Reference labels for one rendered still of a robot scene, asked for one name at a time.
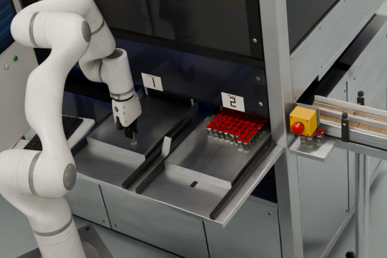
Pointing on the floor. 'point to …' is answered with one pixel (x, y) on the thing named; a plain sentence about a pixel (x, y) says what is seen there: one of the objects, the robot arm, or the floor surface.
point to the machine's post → (280, 104)
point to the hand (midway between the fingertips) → (131, 131)
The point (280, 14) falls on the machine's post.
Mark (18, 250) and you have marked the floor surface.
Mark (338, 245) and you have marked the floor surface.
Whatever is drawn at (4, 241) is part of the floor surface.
